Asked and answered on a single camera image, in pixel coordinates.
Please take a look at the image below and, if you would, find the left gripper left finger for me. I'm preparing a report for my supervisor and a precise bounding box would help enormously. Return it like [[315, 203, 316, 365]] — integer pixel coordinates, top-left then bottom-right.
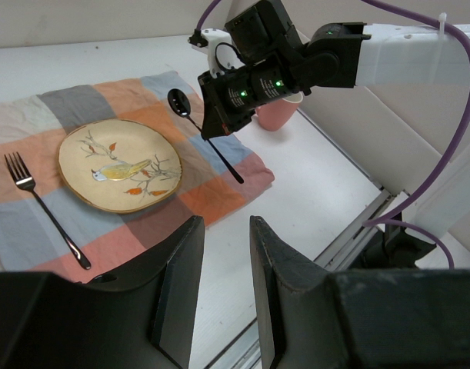
[[80, 216, 205, 368]]

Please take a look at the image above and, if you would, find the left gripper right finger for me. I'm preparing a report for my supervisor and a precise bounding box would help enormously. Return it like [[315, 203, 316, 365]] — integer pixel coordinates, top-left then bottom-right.
[[249, 216, 355, 368]]

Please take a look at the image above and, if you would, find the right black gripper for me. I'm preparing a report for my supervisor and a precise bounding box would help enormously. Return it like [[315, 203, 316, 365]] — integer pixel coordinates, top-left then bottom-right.
[[198, 71, 254, 139]]

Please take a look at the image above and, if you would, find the pink ceramic mug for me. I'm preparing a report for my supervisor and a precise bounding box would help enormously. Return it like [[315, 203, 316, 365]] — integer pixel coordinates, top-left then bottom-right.
[[256, 92, 304, 131]]

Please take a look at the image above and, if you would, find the black metal spoon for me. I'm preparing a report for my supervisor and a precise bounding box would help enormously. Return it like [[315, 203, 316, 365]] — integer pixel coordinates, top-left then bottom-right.
[[167, 88, 245, 185]]

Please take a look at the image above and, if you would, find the beige bird pattern plate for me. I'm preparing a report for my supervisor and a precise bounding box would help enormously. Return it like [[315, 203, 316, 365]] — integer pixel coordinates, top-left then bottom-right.
[[58, 119, 182, 214]]

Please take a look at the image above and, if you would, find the dark metal fork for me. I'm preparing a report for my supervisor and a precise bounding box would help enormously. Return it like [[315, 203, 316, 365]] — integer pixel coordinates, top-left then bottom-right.
[[4, 152, 92, 270]]

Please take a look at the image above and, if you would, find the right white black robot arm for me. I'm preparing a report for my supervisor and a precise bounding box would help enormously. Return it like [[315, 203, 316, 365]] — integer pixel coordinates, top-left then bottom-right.
[[198, 1, 470, 268]]

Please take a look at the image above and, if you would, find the checkered orange blue placemat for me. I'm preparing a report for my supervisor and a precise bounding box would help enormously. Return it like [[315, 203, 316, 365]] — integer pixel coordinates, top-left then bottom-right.
[[0, 71, 274, 281]]

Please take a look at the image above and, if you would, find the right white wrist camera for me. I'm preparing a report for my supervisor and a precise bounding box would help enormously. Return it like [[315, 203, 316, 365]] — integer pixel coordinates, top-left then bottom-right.
[[188, 28, 245, 78]]

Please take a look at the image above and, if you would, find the aluminium rail frame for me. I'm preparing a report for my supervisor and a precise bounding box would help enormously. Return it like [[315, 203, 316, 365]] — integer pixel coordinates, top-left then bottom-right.
[[190, 112, 389, 368]]

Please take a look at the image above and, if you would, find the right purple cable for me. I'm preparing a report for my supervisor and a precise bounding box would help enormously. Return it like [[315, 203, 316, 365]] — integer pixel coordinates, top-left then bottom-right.
[[195, 0, 470, 270]]

